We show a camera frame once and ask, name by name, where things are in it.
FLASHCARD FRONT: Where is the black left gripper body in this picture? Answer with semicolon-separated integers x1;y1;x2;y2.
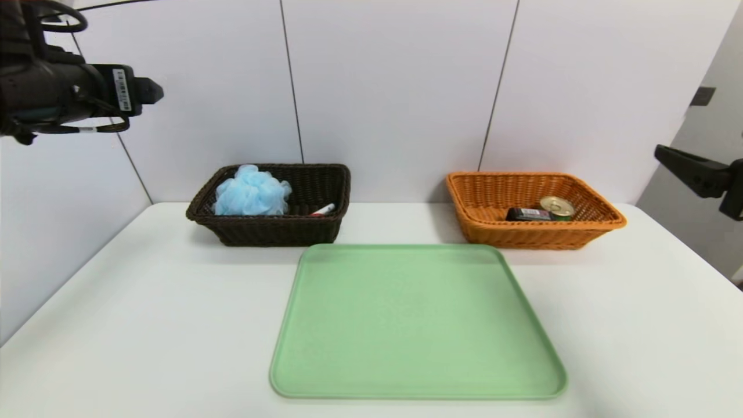
45;60;142;124

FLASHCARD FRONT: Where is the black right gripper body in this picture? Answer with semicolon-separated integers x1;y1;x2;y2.
719;158;743;221

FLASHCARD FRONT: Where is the tin can with pull tab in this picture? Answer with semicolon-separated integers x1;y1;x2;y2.
539;196;576;221

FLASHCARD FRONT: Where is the blue mesh bath loofah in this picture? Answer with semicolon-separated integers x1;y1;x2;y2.
212;165;292;217

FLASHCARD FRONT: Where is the dark brown wicker basket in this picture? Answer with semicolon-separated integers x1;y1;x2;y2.
186;163;351;247

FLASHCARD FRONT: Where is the orange wicker basket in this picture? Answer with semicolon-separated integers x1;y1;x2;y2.
446;171;627;251

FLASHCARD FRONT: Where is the thin black zip tie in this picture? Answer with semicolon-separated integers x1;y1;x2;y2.
75;0;160;11

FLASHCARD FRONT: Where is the green plastic tray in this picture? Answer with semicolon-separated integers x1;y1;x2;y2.
270;243;568;401

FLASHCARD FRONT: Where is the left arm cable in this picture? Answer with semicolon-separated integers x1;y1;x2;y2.
23;115;130;135

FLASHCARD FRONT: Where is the black left camera cable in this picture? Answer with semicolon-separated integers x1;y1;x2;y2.
35;0;88;34

